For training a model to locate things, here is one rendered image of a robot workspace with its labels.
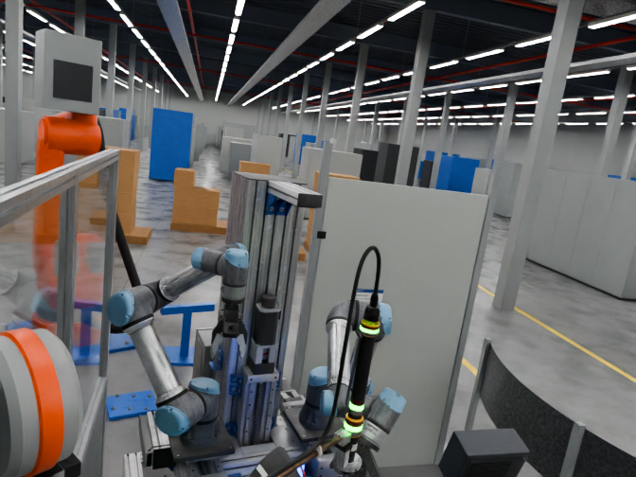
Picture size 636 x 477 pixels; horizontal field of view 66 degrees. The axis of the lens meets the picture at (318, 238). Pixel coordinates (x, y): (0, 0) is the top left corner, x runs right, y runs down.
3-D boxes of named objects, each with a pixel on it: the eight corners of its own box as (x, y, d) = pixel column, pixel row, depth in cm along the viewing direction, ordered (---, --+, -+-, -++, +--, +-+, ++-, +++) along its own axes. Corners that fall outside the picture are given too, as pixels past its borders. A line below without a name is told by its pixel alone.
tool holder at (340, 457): (344, 481, 112) (351, 443, 110) (321, 465, 116) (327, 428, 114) (366, 464, 119) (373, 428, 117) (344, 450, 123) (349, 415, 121)
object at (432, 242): (279, 474, 324) (325, 141, 280) (278, 469, 328) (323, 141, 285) (440, 465, 358) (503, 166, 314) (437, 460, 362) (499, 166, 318)
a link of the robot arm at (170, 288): (162, 311, 193) (255, 262, 172) (141, 319, 183) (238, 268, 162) (150, 285, 193) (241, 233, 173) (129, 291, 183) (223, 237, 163)
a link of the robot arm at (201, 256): (207, 264, 167) (235, 272, 163) (186, 271, 157) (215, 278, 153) (210, 242, 166) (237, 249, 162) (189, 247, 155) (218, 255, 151)
